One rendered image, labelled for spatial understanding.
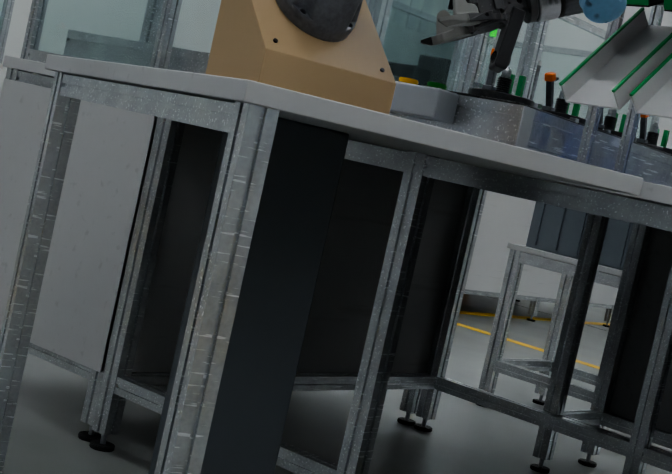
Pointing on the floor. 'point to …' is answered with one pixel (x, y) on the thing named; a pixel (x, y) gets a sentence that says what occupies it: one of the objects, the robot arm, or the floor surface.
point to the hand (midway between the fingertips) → (429, 35)
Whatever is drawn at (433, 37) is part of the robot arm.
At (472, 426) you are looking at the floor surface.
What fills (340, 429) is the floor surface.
